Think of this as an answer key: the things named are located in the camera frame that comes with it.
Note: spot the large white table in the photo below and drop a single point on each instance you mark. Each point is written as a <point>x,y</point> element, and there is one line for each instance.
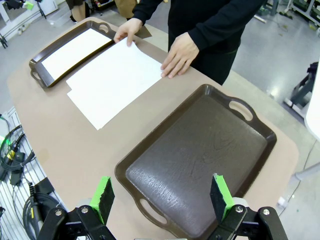
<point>315,112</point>

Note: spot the person's left forearm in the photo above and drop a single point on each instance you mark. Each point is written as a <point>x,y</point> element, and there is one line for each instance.
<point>220,27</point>

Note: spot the person's right hand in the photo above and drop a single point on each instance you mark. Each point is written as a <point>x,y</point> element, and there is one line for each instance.
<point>130,28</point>

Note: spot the person's left hand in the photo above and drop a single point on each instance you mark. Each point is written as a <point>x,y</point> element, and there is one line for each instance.
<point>181,55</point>

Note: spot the brown plastic serving tray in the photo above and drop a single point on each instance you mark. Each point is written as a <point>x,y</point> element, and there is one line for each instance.
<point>46,78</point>
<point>200,150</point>

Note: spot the white A4 paper sheet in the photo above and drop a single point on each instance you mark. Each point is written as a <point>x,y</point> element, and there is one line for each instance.
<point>74,98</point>
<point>75,52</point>
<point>112,80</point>

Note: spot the person in black sweater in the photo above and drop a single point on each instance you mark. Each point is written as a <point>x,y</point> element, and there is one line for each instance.
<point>195,15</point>

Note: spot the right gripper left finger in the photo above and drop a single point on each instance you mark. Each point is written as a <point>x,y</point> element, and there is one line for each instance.
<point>100,200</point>

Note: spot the aluminium slotted base plate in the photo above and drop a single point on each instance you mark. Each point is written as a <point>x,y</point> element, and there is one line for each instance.
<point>5,205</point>

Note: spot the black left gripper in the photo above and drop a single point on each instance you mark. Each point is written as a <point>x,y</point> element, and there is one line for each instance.
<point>13,4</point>

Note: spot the person's right forearm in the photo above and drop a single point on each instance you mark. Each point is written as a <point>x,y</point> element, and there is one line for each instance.
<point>147,7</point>

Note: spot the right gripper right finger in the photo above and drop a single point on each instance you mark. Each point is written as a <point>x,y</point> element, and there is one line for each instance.
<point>222,200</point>

